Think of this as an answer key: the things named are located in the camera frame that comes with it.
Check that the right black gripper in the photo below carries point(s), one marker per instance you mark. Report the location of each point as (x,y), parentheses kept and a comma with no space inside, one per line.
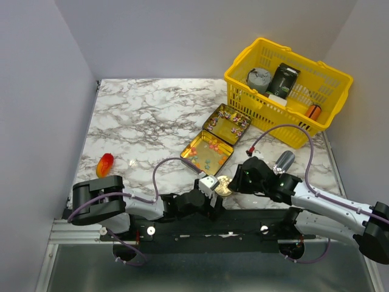
(237,183)

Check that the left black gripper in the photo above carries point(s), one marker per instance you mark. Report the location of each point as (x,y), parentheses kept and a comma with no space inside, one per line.
(213,213)

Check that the gold jar lid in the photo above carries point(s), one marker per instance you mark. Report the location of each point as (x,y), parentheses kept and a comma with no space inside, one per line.
(222,189)

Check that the hinged candy tin box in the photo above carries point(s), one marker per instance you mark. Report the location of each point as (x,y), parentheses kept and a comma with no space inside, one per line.
(214,145)

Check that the silver metal scoop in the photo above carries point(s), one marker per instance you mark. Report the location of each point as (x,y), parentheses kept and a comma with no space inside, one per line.
(284,162)

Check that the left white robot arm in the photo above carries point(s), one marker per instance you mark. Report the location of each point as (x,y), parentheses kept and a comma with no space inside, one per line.
(103,201)

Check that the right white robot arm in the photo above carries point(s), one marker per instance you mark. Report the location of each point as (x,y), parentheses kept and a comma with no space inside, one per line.
(321,213)

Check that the white box in basket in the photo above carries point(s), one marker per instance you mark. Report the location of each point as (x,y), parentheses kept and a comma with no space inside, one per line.
(279,100)

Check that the orange red toy fruit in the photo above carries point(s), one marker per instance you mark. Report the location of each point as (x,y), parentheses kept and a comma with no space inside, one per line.
(104,165)

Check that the orange cylinder bottle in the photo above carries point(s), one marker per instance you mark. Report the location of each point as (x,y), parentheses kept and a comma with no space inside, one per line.
(313,112)

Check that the grey tape roll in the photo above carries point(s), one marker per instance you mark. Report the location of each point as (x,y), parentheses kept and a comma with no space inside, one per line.
(258,79)

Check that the black product box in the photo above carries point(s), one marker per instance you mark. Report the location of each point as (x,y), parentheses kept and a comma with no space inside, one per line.
(283,80)

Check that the yellow plastic basket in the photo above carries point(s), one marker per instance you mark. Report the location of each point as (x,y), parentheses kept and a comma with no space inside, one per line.
(317,84)

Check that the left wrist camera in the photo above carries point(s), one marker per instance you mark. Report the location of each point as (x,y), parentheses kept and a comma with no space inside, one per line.
(207,185)

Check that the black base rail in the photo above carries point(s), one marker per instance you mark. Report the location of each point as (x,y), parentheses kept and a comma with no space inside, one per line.
(266,231)

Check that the aluminium frame rail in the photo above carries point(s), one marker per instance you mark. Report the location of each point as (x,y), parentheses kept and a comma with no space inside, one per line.
(64,233)

